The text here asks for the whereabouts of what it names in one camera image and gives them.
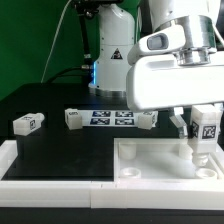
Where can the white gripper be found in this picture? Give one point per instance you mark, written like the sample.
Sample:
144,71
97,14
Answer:
156,81

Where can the white square table top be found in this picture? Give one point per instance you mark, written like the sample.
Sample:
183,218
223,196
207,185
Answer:
162,159

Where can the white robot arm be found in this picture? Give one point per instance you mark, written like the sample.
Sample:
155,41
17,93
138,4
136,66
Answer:
119,32

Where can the fiducial marker sheet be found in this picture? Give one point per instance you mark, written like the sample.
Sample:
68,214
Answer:
109,118

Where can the white U-shaped obstacle fence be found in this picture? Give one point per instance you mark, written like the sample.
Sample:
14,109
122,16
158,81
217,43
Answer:
198,194

